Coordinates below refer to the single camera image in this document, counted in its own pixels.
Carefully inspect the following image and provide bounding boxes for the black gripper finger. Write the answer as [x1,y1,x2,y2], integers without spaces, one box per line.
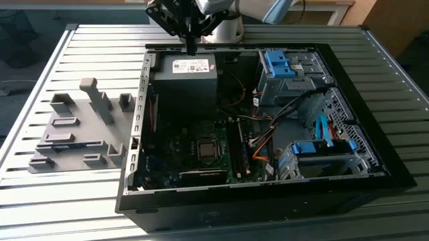
[144,1,192,56]
[191,15,224,56]

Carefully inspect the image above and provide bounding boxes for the dark RAM stick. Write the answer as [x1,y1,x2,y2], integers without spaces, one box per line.
[236,119,251,176]
[37,142,101,153]

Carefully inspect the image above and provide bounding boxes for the gray power supply unit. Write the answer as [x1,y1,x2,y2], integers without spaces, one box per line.
[148,54,219,118]

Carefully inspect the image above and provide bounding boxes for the blue drive latch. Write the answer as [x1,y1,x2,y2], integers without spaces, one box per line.
[263,50,299,78]

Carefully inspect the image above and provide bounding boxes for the metal drive cage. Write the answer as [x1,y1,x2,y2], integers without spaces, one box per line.
[256,50,335,107]

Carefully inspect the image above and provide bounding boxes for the black mesh chair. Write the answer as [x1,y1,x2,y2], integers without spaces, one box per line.
[0,10,40,70]

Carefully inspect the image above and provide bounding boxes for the CPU socket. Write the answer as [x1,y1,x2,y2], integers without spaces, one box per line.
[195,137,223,164]

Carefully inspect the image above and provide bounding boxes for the gray parts rack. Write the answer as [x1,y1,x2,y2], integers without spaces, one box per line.
[26,77,136,174]

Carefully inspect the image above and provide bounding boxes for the silver CPU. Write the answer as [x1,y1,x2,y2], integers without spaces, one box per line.
[199,143,218,158]

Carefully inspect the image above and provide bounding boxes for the green motherboard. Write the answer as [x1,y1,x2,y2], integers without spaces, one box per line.
[143,117,268,189]

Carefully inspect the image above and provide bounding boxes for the wooden cabinet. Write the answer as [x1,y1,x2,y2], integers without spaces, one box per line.
[340,0,429,58]

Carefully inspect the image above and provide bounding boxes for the hard disk in blue carrier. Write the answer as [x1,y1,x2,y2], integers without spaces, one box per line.
[290,139,358,159]

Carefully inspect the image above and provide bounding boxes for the black graphics card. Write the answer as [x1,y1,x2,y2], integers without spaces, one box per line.
[177,168,228,188]

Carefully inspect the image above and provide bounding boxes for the metal disk bay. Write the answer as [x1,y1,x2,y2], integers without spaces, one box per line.
[276,145,386,180]

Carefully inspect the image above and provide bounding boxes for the black open PC case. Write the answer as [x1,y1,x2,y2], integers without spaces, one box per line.
[115,42,418,233]

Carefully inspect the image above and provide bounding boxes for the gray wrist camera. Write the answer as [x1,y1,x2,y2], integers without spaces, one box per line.
[195,0,235,16]

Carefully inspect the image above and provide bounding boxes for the yellow wire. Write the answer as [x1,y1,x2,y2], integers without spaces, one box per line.
[216,70,247,110]

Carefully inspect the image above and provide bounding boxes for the black cable bundle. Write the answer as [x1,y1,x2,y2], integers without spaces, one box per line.
[250,91,327,148]

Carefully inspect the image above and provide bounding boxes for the blue wire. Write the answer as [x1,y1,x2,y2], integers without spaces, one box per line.
[315,114,334,148]

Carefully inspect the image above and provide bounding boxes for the orange wire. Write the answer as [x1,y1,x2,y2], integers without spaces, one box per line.
[251,140,268,161]

